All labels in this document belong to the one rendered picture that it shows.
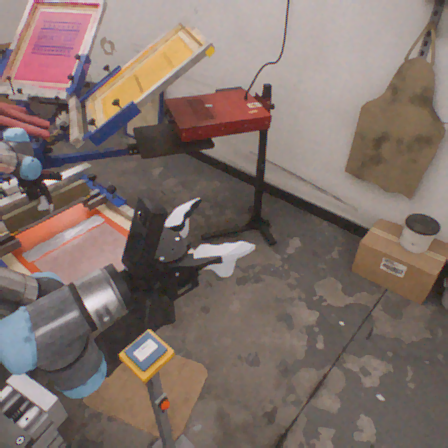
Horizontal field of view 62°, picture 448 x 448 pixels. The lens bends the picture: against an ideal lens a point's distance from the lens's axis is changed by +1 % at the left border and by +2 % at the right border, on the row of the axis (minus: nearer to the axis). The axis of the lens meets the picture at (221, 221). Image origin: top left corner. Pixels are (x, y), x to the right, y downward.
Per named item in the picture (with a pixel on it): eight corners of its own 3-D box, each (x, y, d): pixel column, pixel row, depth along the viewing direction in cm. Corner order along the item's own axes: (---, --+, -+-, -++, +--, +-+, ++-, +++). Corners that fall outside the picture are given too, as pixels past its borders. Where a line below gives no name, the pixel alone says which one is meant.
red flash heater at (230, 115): (249, 103, 263) (249, 86, 256) (275, 130, 230) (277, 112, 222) (165, 114, 249) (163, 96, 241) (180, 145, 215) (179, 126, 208)
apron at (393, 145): (418, 197, 253) (491, 27, 186) (414, 202, 249) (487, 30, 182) (346, 170, 280) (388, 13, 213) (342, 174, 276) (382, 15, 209)
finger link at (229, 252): (256, 266, 58) (198, 269, 58) (254, 239, 54) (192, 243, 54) (257, 281, 55) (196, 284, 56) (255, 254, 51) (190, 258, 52)
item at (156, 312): (179, 319, 180) (172, 257, 152) (100, 388, 154) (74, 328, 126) (175, 316, 181) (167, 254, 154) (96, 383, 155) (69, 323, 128)
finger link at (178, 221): (189, 217, 68) (168, 252, 62) (184, 191, 64) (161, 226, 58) (205, 219, 67) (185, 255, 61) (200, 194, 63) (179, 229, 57)
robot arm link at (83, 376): (92, 331, 66) (70, 295, 58) (118, 381, 59) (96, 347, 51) (48, 358, 63) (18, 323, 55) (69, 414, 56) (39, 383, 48)
